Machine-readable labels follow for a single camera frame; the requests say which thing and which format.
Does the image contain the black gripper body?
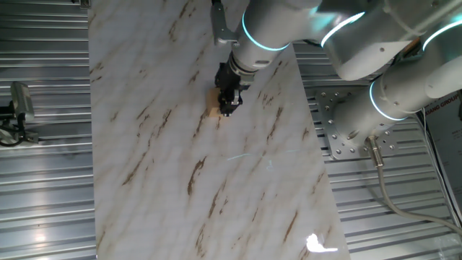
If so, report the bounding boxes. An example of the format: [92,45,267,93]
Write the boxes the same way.
[214,61,253,94]

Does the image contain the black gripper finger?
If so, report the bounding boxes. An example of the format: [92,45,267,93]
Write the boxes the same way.
[222,89,243,117]
[217,90,232,113]

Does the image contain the small wooden block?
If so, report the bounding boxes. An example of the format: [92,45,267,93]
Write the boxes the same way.
[205,87,227,119]

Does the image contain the marble pattern sheet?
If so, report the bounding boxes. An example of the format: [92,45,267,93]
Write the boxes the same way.
[87,0,351,260]

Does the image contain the metal base mounting plate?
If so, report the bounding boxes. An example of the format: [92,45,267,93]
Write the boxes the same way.
[315,90,402,160]

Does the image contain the printed cardboard box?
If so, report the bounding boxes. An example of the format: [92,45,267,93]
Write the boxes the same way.
[422,90,462,217]

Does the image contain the grey base cable with connector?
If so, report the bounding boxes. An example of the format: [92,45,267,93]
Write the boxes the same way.
[364,136,462,238]

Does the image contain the white camera on bracket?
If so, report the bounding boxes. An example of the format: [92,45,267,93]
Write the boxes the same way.
[0,81,40,147]

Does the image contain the black camera cable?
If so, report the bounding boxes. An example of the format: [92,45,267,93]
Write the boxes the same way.
[0,106,27,147]

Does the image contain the thin white wires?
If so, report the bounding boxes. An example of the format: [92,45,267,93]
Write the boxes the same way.
[420,108,462,225]

